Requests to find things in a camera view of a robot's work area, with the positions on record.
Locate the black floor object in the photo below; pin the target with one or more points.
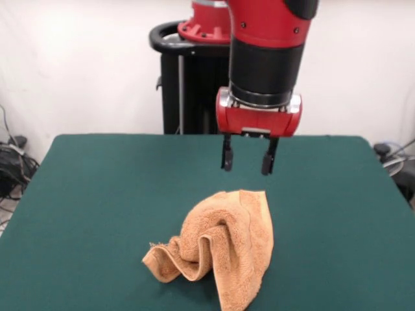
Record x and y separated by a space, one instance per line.
407 184

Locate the orange terry towel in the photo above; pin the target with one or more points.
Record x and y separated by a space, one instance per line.
240 259

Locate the dark green table cloth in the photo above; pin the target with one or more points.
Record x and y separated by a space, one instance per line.
97 210

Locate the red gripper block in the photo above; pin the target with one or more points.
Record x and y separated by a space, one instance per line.
259 120

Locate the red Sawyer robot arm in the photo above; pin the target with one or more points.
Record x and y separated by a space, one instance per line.
266 32

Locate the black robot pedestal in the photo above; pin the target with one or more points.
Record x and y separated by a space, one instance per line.
172 97

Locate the black pedestal foot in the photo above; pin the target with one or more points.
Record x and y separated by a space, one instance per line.
18 141
382 148

